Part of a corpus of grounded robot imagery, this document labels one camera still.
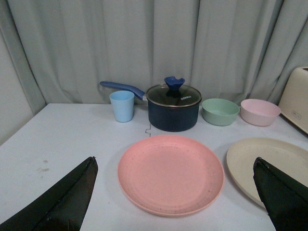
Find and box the dark blue saucepan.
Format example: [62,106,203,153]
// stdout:
[100,81,200,132]

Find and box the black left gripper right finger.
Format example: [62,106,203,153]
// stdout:
[253,157,308,231]

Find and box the light blue cup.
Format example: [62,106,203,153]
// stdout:
[109,90,135,123]

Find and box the pink plate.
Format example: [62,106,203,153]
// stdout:
[117,135,225,217]

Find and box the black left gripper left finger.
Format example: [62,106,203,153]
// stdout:
[0,157,98,231]

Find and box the cream plate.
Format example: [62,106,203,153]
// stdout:
[226,138,308,207]

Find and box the grey curtain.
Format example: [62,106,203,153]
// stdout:
[0,0,308,146]

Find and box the glass pot lid blue knob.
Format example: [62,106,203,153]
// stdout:
[146,77,202,108]

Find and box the green bowl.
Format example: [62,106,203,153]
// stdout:
[202,98,240,126]

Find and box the pink bowl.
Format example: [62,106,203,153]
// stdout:
[240,99,281,127]

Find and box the cream toaster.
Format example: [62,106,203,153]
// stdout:
[279,67,308,133]

